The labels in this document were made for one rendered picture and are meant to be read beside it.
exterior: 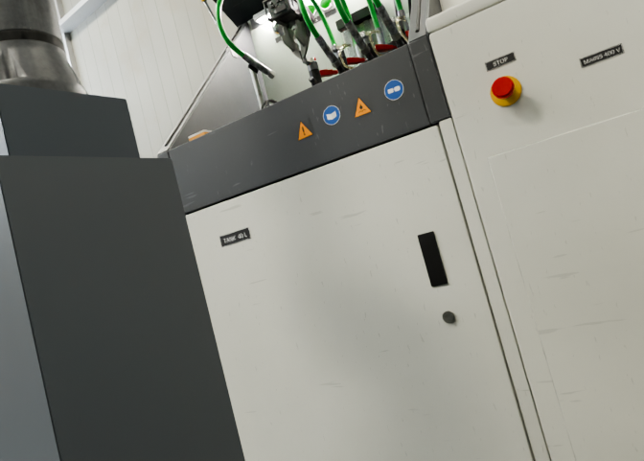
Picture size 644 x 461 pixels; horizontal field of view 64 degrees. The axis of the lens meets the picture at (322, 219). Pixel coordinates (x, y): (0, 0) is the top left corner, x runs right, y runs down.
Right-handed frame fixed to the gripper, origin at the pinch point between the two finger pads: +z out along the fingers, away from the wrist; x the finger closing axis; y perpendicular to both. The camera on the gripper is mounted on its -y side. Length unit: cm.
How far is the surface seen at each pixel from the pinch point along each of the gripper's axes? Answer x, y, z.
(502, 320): 34, 22, 70
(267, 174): -5.6, 21.7, 30.5
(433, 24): 36.5, 21.6, 15.1
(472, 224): 33, 22, 52
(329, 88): 13.5, 21.6, 18.3
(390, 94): 25.3, 21.7, 24.2
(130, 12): -321, -302, -261
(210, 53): -225, -289, -170
